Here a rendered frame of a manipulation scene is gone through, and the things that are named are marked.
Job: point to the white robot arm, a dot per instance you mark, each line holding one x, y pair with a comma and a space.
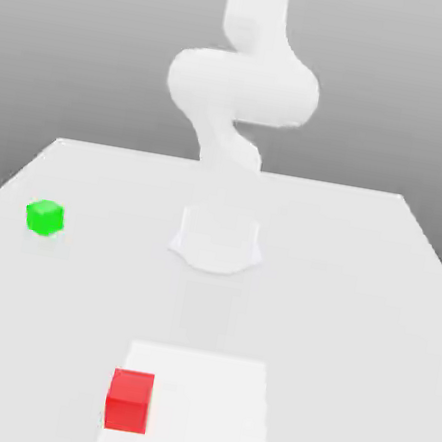
243, 87

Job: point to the small green cube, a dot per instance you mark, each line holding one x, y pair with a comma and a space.
44, 217

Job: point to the small red cube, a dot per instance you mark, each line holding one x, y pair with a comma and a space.
129, 400

